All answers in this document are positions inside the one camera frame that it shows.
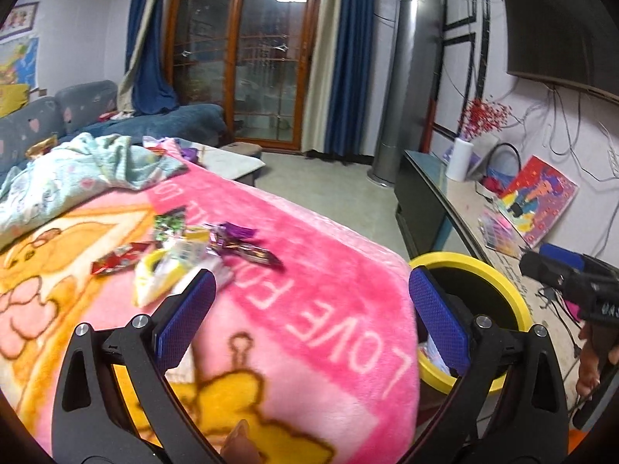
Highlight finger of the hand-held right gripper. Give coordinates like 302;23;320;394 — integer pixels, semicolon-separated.
539;244;588;271
520;250;581;295

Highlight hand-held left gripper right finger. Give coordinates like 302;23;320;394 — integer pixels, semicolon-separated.
404;266;570;464

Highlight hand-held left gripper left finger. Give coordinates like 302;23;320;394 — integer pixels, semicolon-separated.
52;269;228;464

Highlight white plastic bag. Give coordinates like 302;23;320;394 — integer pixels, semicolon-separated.
418;341;453;378

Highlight yellow round bin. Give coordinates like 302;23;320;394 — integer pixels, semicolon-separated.
409;251;533;394

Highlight yellow white snack bag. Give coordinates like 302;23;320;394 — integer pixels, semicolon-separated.
133;239;228;307

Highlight long red snack wrapper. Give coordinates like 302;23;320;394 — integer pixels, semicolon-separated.
91;242;150;276

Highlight dark purple long wrapper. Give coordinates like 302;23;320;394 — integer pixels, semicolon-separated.
208;242;284;269

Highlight green foil wrapper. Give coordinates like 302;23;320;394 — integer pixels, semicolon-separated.
154;208;187;242

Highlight purple foil wrapper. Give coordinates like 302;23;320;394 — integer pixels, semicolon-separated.
205;221;259;247

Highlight person's right hand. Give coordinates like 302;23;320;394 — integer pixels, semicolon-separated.
576;323;605;399

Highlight person's left hand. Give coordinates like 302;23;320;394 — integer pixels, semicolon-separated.
220;418;264;464

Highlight pastel bead box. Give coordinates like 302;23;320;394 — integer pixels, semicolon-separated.
479;205;523;258

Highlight colourful canvas painting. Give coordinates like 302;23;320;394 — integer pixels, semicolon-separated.
498;155;578;248

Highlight dark television cabinet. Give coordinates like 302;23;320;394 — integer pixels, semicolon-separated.
394;150;619;445

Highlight white vase red flowers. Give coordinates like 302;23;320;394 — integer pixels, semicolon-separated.
442;135;499;182

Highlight pink printed blanket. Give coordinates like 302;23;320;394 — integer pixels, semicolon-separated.
0;152;421;464

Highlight white ribbed vase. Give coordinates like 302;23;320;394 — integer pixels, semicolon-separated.
445;138;472;183

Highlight white coffee table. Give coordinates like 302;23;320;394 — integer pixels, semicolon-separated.
191;144;266;187

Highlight grey stool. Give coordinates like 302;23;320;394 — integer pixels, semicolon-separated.
220;142;264;161

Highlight light blue printed quilt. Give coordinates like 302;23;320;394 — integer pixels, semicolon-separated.
0;133;189;252

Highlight blue heart print sofa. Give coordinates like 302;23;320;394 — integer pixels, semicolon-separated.
0;80;227;184

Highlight gold snack bag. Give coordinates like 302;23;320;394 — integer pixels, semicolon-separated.
26;136;59;159

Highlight grey tower air conditioner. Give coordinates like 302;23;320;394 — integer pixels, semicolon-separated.
366;0;443;189

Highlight blue curtain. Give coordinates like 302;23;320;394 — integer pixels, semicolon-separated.
323;0;377;160
128;0;180;116

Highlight beige curtain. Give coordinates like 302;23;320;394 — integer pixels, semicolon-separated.
301;0;345;153
118;0;177;112

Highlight wooden glass sliding door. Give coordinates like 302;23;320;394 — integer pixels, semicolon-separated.
164;0;324;150

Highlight yellow pillow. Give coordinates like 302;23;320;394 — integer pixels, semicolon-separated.
0;83;31;118

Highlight country map poster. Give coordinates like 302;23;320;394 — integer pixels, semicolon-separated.
0;36;39;89

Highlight framed calligraphy picture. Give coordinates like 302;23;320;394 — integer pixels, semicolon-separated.
0;2;39;42

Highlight basket with black handle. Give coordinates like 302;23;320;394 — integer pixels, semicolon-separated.
476;142;523;199

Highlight black wall cable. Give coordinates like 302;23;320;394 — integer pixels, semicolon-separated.
542;82;619;179

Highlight black wall television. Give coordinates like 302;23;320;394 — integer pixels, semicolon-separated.
498;0;619;102

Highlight black wall frame trim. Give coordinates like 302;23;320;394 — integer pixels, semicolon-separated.
428;0;494;141

